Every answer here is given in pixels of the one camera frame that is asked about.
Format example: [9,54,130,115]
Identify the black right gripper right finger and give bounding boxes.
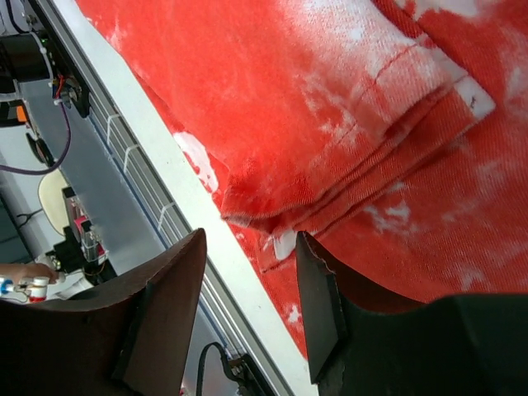
[295,232,527,395]

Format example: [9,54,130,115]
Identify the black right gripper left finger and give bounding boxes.
[1,229,207,395]

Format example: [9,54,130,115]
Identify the red white tie-dye trousers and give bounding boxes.
[78,1,527,349]

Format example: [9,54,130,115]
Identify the person's hand in background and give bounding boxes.
[1,262,58,284]

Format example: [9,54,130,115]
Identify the aluminium table frame rails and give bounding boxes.
[39,1,317,395]

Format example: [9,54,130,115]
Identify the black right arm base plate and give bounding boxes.
[196,342,275,396]

